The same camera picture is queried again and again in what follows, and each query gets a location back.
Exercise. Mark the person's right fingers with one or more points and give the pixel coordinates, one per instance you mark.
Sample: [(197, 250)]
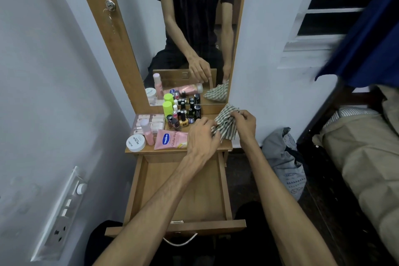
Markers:
[(240, 114)]

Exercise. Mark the cluster of nail polish bottles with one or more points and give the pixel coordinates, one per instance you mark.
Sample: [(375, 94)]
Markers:
[(184, 117)]

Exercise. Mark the dark blue curtain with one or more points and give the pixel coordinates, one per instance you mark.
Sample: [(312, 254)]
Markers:
[(371, 41)]

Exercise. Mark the green striped cloth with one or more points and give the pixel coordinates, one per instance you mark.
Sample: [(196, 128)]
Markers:
[(227, 124)]

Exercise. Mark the pink lotion tube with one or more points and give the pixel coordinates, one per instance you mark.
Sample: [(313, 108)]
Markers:
[(170, 140)]

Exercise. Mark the grey patterned bag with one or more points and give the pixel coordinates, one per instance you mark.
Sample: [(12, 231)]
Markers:
[(285, 166)]

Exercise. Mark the clear box of pink packets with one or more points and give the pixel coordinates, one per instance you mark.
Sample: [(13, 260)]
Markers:
[(156, 122)]

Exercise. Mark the person's right forearm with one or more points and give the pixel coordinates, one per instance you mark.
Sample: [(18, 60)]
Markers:
[(280, 203)]

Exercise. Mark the louvred window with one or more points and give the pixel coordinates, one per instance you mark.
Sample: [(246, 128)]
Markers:
[(330, 0)]

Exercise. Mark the metal lock with key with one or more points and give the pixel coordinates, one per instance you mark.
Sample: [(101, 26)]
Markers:
[(110, 5)]

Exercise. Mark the person's left forearm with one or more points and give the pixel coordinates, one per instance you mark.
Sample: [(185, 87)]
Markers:
[(156, 209)]

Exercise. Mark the wooden dressing table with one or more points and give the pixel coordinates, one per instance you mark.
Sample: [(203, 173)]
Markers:
[(121, 66)]

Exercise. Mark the person's left hand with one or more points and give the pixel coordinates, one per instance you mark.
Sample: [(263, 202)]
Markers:
[(201, 141)]

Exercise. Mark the person's left fingers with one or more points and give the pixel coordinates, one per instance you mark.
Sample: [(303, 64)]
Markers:
[(205, 123)]

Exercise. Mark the striped pillow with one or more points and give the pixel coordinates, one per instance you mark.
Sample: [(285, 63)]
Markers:
[(349, 113)]

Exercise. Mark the white cream jar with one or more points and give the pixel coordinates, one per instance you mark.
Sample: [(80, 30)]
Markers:
[(135, 143)]

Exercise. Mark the dark wooden bed frame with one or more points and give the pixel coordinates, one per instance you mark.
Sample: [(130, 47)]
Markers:
[(327, 206)]

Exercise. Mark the person's right hand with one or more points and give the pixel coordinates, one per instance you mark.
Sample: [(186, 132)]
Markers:
[(246, 127)]

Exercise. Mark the beige covered mattress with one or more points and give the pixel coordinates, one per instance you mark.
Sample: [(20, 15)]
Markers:
[(364, 156)]

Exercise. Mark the dressing table mirror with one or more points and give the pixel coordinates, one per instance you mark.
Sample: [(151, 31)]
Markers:
[(146, 25)]

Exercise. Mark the white wall switch panel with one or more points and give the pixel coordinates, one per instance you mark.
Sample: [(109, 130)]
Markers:
[(60, 216)]

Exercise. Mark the open wooden drawer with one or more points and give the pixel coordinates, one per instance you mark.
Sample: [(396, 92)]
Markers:
[(202, 194)]

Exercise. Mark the bottle with neon green cap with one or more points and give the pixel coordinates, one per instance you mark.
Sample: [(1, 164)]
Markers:
[(167, 108)]

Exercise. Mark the pink bottle with clear cap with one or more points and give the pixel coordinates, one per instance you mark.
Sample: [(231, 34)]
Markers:
[(146, 131)]

